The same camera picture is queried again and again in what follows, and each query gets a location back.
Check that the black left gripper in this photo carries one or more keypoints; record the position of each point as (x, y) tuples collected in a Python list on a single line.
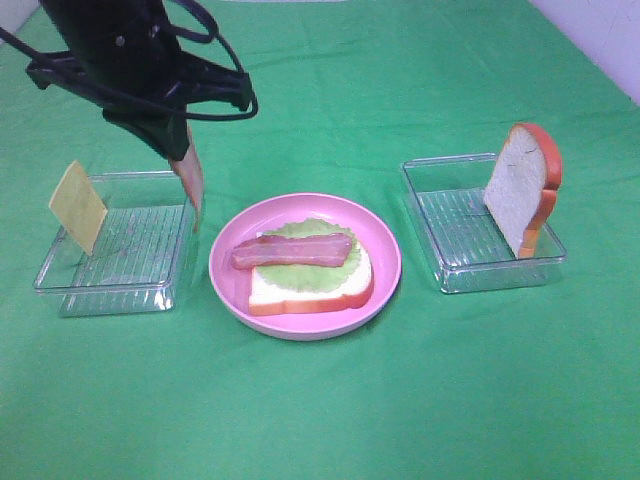
[(148, 71)]

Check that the red bacon strip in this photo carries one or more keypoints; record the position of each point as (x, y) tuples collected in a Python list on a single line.
[(325, 250), (189, 171)]

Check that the white bread slice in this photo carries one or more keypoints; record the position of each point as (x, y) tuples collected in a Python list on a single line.
[(523, 188), (265, 299)]

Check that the green lettuce leaf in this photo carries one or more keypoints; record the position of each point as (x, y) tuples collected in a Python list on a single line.
[(311, 278)]

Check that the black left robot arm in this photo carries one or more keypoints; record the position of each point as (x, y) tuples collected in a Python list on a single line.
[(78, 17)]

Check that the clear left ingredient tray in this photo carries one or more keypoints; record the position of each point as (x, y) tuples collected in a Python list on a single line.
[(140, 257)]

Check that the yellow cheese slice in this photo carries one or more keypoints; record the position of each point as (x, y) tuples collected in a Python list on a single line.
[(78, 207)]

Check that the pink round plate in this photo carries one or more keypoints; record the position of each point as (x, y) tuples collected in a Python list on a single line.
[(233, 286)]

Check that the clear right bread tray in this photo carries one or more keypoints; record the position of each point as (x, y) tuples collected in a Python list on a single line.
[(462, 244)]

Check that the white bread slice upright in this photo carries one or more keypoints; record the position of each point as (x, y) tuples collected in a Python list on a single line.
[(523, 188)]

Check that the green tablecloth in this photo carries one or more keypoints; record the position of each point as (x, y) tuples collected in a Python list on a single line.
[(534, 383)]

